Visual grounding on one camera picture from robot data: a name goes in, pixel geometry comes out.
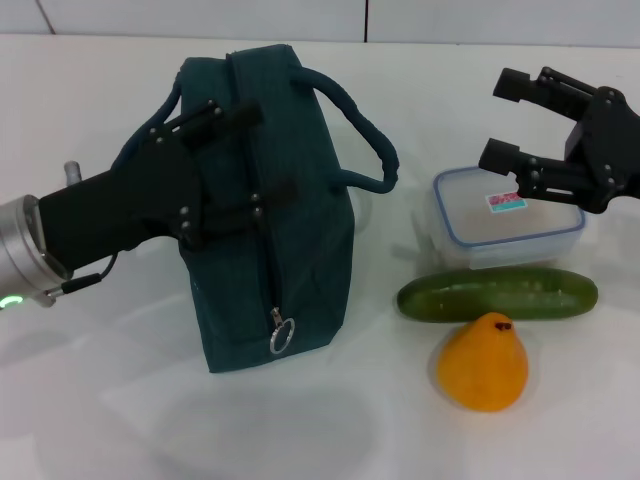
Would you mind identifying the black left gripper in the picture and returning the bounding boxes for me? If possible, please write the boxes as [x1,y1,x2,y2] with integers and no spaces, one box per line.
[38,99,296,279]

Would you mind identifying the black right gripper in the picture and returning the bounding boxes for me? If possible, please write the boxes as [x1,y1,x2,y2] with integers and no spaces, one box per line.
[478,66,640,215]

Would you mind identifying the dark teal insulated lunch bag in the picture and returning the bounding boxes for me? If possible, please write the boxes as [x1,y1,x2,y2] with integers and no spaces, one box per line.
[110,43,401,375]

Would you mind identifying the clear blue-rimmed plastic food container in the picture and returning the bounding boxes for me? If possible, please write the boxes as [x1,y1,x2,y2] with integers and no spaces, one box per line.
[424,164,587,272]

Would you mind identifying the green cucumber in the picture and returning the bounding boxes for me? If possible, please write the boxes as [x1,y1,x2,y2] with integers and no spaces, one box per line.
[397,267,600,323]

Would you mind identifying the orange pear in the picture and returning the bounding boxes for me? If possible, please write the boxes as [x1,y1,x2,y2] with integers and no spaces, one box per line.
[436,312,530,413]

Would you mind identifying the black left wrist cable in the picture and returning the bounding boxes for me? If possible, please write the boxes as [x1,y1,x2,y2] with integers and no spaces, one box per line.
[62,252,120,296]

